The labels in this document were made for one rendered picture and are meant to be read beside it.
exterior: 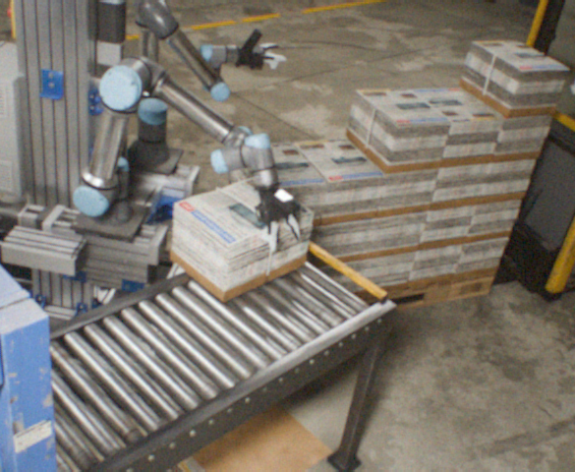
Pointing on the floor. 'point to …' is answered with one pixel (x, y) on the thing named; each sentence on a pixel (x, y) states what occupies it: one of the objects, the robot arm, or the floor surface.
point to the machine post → (22, 386)
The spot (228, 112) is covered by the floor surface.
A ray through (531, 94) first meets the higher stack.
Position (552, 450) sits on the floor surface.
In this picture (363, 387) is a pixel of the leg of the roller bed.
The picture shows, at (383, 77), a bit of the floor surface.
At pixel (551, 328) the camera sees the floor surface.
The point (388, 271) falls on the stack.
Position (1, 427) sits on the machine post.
